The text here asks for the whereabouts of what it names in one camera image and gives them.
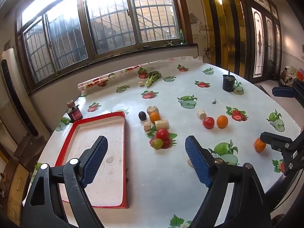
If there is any barred window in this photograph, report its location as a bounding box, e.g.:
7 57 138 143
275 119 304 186
14 0 193 91

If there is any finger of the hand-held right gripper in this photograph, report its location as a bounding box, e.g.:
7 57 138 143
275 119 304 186
260 132 304 176
272 80 304 100

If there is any red rectangular tray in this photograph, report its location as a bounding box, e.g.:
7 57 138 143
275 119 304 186
55 111 129 209

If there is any yellow wooden cabinet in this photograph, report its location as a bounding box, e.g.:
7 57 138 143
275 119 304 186
0 158 32 226

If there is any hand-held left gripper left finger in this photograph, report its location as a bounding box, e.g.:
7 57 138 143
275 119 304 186
21 136 108 228

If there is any green round fruit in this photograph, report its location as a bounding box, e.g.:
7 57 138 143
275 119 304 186
152 138 164 150

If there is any fruit print tablecloth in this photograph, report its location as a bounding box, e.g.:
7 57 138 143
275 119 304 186
22 56 303 228

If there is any black cylindrical motor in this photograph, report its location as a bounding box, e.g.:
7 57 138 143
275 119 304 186
222 71 235 93

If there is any stained glass door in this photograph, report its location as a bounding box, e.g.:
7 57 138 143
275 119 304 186
240 0 283 81

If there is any wooden chair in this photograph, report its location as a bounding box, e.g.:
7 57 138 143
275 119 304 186
13 135 47 170

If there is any red black motor with cork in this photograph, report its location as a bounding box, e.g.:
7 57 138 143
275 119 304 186
66 100 83 121

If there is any flower decoration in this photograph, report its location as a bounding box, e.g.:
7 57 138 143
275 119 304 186
280 66 304 86

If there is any red tomato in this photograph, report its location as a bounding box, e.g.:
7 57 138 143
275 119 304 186
203 117 215 129
156 128 169 141

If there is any white standing air conditioner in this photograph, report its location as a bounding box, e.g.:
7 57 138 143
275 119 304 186
0 48 51 146

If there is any green leafy vegetable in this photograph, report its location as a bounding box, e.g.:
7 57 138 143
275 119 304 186
146 71 162 87

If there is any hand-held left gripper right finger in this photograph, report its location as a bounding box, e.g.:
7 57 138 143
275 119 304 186
185 135 272 228

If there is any orange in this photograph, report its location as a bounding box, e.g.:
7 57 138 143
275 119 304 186
217 115 229 128
254 138 267 153
149 111 161 124

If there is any hanging black cable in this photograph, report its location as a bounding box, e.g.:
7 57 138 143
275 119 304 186
203 24 212 63

